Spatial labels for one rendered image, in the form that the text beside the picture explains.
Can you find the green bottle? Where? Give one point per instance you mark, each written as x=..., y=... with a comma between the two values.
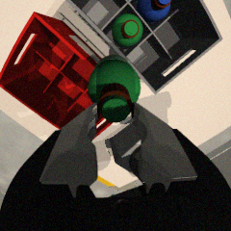
x=130, y=32
x=113, y=84

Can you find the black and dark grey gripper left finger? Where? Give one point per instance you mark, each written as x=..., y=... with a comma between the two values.
x=53, y=172

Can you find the blue bottle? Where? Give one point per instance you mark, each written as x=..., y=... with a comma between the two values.
x=152, y=10

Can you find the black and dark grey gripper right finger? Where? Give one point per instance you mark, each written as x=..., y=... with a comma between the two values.
x=170, y=158

